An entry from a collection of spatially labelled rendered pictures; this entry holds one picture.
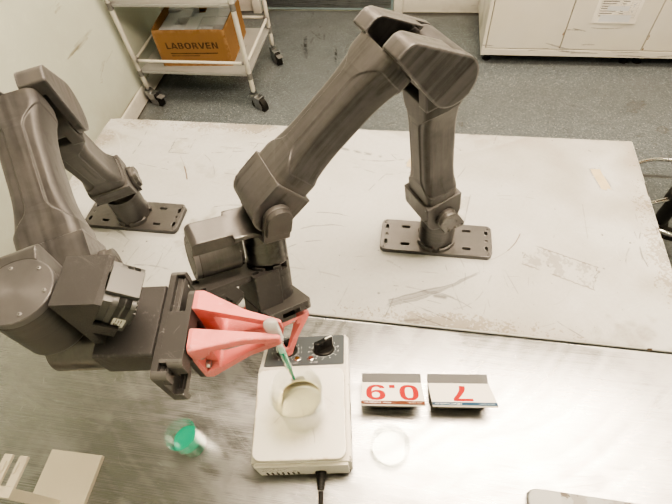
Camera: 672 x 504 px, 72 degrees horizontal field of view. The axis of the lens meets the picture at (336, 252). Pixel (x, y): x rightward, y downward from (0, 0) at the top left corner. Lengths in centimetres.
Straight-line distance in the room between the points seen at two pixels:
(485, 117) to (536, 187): 163
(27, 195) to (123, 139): 70
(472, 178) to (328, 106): 53
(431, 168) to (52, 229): 47
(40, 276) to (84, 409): 46
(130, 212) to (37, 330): 59
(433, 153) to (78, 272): 46
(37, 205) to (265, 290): 27
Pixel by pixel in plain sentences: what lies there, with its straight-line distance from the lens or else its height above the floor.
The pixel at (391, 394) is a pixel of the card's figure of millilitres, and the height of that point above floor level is 93.
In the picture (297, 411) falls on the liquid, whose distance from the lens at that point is 61.
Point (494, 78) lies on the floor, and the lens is 289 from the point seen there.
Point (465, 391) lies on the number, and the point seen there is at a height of 92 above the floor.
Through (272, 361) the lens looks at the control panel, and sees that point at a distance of 71.
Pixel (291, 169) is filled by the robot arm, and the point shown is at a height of 124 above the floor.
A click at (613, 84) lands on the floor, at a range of 302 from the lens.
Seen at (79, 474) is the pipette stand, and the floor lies 91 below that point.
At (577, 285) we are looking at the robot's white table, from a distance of 89.
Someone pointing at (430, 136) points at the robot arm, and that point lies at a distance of 63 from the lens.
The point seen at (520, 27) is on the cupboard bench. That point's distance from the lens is 290.
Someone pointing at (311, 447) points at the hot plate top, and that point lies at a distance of 63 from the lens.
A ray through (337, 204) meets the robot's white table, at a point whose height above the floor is 90.
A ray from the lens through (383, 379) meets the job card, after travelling 74.
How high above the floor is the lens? 160
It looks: 54 degrees down
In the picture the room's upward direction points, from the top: 7 degrees counter-clockwise
